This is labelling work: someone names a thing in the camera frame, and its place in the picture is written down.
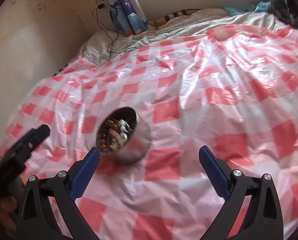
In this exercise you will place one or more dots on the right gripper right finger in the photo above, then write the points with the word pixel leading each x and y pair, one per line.
pixel 263 218

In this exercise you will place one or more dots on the white grid bed sheet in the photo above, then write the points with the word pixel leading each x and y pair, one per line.
pixel 98 49

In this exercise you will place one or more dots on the blue plastic bag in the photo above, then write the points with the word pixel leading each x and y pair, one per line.
pixel 260 7

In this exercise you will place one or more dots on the round steel tin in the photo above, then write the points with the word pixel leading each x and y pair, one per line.
pixel 139 138

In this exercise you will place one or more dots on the blue cartoon curtain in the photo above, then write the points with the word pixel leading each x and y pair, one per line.
pixel 128 17

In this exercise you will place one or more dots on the striped pillow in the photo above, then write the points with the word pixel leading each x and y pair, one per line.
pixel 167 18

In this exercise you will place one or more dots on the red white checkered plastic sheet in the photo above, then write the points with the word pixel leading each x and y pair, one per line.
pixel 233 89

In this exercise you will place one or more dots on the wall power socket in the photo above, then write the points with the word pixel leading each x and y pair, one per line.
pixel 100 4

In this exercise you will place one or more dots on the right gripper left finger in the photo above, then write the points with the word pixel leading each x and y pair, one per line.
pixel 36 219

